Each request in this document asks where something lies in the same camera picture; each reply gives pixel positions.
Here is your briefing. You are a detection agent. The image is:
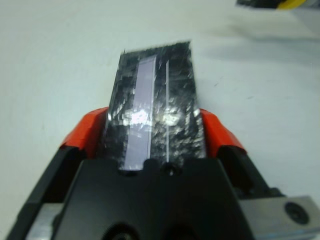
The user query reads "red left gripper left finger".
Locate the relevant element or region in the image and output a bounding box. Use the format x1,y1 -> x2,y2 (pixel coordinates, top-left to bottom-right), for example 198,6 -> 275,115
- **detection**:
7,106 -> 111,240

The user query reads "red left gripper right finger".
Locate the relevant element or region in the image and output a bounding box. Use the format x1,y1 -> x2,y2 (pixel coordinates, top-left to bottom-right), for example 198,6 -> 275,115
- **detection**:
199,107 -> 286,201

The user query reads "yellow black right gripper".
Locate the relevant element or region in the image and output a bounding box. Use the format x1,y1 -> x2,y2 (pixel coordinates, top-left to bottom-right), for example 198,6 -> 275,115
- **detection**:
236,0 -> 307,10

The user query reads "glossy black box lid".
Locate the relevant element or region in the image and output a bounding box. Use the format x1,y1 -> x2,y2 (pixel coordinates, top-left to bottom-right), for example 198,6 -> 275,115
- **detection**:
103,39 -> 207,172

